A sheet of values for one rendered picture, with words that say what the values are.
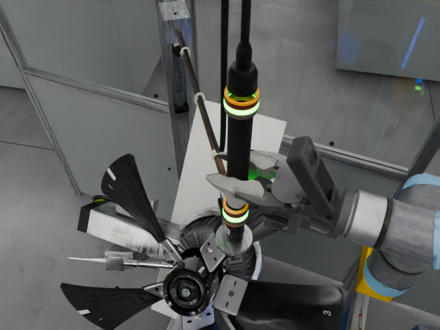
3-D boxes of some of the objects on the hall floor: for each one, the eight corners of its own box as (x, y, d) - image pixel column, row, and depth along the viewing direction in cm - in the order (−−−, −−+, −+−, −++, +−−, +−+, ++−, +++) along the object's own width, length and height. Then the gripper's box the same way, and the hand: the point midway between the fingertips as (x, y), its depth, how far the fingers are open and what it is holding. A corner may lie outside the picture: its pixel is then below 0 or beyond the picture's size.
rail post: (314, 346, 203) (354, 281, 143) (322, 349, 202) (366, 285, 142) (312, 354, 201) (352, 292, 140) (320, 357, 200) (364, 296, 139)
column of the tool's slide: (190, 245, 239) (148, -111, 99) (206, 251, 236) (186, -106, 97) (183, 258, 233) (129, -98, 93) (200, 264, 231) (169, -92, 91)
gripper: (332, 262, 60) (198, 217, 65) (346, 201, 67) (224, 164, 71) (346, 232, 53) (196, 184, 58) (361, 168, 60) (224, 130, 65)
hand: (220, 165), depth 62 cm, fingers closed on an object, 4 cm apart
